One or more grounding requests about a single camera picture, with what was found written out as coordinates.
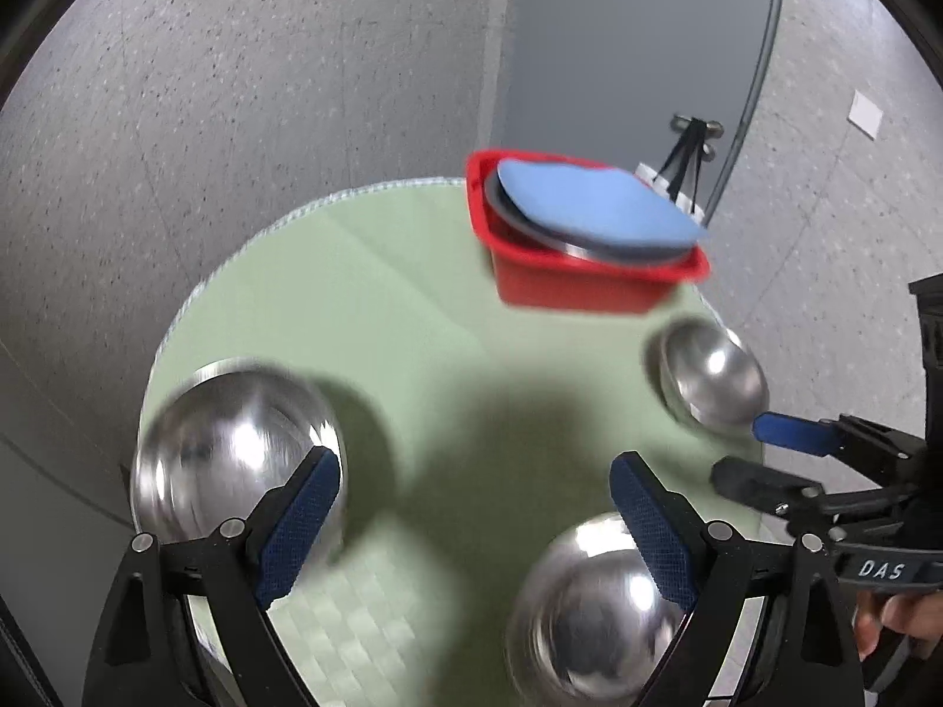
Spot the red plastic bin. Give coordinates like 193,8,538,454
465,148,711,315

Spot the white wall paper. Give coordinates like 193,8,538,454
847,91,884,141

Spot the green round table mat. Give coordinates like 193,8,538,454
142,179,759,705

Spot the small steel bowl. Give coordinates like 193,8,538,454
657,318,769,437

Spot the grey door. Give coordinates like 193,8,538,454
478,0,782,212

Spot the white tote bag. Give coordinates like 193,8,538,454
635,118,708,225

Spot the large steel bowl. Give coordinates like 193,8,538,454
483,173,692,266

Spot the person's right hand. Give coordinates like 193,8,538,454
853,590,943,659

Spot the blue plastic plate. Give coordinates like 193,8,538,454
497,158,707,250

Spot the metal door handle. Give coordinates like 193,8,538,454
670,111,727,163

